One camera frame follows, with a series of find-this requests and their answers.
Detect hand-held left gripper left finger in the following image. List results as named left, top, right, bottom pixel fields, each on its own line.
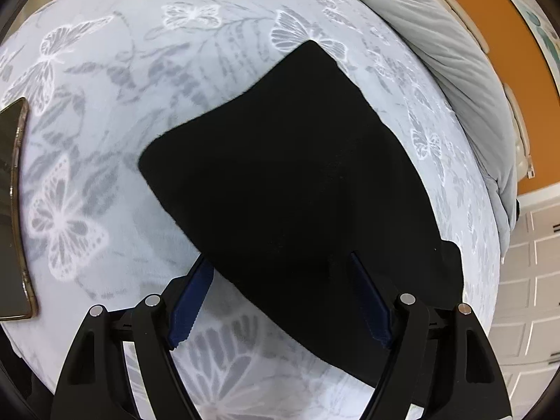
left=50, top=256, right=215, bottom=420

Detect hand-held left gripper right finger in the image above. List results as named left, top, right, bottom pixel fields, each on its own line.
left=349, top=252, right=513, bottom=420

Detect black pants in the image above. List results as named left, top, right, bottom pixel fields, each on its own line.
left=138, top=39, right=464, bottom=388

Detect white panelled wardrobe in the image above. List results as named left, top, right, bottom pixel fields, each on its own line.
left=481, top=191, right=560, bottom=405

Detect smartphone with clear case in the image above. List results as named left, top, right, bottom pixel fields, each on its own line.
left=0, top=98, right=40, bottom=321

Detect grey duvet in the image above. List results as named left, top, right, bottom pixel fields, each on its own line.
left=319, top=0, right=520, bottom=229

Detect cream padded headboard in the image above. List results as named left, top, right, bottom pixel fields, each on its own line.
left=407, top=0, right=533, bottom=176

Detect framed wall picture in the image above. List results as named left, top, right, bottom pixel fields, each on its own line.
left=485, top=0, right=560, bottom=77

